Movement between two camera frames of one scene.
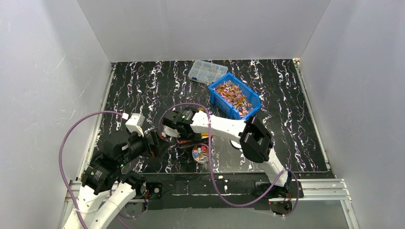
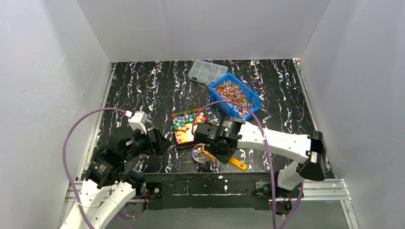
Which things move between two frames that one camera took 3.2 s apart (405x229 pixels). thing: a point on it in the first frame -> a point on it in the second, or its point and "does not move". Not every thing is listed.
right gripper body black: x=170 y=123 -> x=204 y=137
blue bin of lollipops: x=232 y=96 does not move
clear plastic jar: x=200 y=152 does not move
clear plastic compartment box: x=206 y=72 does not move
